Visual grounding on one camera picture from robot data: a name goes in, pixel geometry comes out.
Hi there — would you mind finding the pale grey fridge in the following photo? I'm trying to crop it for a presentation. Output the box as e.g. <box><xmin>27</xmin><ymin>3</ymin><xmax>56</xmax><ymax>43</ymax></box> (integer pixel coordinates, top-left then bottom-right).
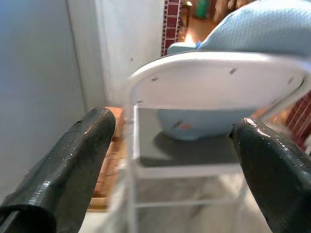
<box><xmin>0</xmin><ymin>0</ymin><xmax>86</xmax><ymax>195</ymax></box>

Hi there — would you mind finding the light blue plastic bowl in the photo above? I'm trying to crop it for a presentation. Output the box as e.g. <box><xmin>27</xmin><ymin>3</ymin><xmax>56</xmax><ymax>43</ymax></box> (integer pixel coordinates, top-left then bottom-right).
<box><xmin>157</xmin><ymin>108</ymin><xmax>235</xmax><ymax>142</ymax></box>

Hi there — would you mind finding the white folding chair grey seat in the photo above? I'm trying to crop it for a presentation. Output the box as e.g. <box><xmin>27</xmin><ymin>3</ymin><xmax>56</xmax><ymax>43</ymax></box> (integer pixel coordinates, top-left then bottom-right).
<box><xmin>108</xmin><ymin>50</ymin><xmax>311</xmax><ymax>233</ymax></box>

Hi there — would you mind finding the light blue towel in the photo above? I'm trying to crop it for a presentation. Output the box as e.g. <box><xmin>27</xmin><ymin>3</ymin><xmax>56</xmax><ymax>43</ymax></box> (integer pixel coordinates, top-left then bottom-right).
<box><xmin>167</xmin><ymin>0</ymin><xmax>311</xmax><ymax>58</ymax></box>

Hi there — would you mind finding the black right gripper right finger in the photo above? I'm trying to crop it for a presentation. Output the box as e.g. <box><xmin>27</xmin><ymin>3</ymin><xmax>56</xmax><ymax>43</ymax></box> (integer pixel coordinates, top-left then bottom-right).
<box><xmin>232</xmin><ymin>117</ymin><xmax>311</xmax><ymax>233</ymax></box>

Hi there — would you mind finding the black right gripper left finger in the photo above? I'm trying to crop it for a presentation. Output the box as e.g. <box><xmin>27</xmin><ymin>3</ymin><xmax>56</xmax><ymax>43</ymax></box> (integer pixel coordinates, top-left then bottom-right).
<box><xmin>0</xmin><ymin>106</ymin><xmax>116</xmax><ymax>233</ymax></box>

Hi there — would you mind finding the red lattice screen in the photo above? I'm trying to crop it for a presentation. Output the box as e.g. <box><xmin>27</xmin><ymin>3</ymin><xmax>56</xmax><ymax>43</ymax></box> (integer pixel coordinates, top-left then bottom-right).
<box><xmin>288</xmin><ymin>91</ymin><xmax>311</xmax><ymax>149</ymax></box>
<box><xmin>161</xmin><ymin>0</ymin><xmax>182</xmax><ymax>58</ymax></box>

